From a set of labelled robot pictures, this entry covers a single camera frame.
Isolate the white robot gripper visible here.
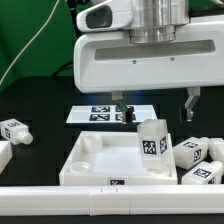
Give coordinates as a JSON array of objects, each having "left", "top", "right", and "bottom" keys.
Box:
[{"left": 74, "top": 15, "right": 224, "bottom": 124}]

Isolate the white square table top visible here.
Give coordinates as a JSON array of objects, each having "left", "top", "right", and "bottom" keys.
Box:
[{"left": 59, "top": 131, "right": 178, "bottom": 186}]

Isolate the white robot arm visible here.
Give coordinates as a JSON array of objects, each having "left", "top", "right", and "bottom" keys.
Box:
[{"left": 74, "top": 0, "right": 224, "bottom": 123}]

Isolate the white marker sheet with tags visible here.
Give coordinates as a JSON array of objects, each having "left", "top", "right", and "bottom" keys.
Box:
[{"left": 66, "top": 105, "right": 157, "bottom": 124}]

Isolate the white right obstacle piece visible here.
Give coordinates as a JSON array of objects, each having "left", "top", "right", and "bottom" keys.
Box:
[{"left": 209, "top": 138, "right": 224, "bottom": 164}]

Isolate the white obstacle piece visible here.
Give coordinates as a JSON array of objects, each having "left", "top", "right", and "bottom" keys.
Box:
[
  {"left": 209, "top": 138, "right": 224, "bottom": 164},
  {"left": 0, "top": 141, "right": 12, "bottom": 174}
]

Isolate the white front obstacle bar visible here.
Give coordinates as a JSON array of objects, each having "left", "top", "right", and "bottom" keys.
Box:
[{"left": 0, "top": 185, "right": 224, "bottom": 216}]

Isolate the white left obstacle piece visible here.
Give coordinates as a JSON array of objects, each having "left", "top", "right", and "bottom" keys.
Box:
[{"left": 0, "top": 141, "right": 12, "bottom": 174}]

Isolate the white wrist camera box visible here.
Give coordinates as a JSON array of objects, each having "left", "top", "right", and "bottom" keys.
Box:
[{"left": 77, "top": 0, "right": 133, "bottom": 32}]

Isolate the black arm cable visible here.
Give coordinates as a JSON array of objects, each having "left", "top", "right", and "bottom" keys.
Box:
[{"left": 53, "top": 0, "right": 84, "bottom": 78}]

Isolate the white cable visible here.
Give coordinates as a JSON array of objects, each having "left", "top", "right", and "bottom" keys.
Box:
[{"left": 0, "top": 0, "right": 62, "bottom": 86}]

